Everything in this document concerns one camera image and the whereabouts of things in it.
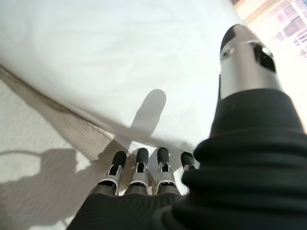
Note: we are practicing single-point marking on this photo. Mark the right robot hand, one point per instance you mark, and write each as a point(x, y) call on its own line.
point(239, 179)

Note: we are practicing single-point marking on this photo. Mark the large bright window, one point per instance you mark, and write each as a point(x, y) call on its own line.
point(287, 28)

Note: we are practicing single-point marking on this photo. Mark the textured throw with fringe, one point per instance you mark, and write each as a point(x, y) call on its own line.
point(24, 119)

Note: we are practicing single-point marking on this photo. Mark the white duvet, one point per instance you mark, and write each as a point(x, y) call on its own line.
point(96, 48)

